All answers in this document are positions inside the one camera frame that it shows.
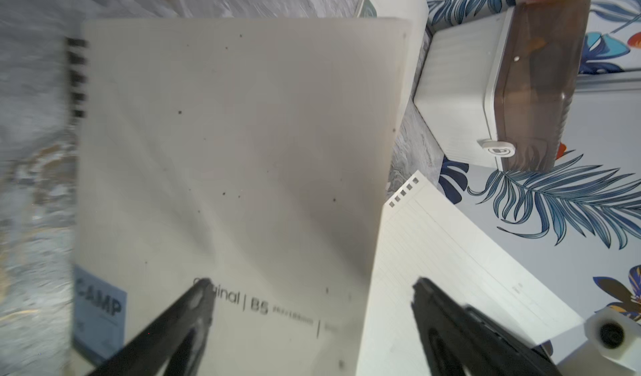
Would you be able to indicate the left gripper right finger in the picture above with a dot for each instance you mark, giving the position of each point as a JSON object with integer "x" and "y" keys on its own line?
{"x": 460, "y": 340}

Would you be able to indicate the torn cream page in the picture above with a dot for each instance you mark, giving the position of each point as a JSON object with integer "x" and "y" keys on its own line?
{"x": 424, "y": 235}

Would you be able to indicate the cream notebook green label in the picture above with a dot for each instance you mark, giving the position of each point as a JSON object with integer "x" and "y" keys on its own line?
{"x": 416, "y": 12}

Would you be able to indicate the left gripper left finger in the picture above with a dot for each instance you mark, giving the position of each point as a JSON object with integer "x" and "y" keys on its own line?
{"x": 174, "y": 343}

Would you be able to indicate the B5 spiral notebook blue label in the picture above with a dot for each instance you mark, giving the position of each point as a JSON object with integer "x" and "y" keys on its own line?
{"x": 251, "y": 152}

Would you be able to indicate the white storage box brown lid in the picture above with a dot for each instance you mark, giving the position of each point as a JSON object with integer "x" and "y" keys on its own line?
{"x": 496, "y": 92}

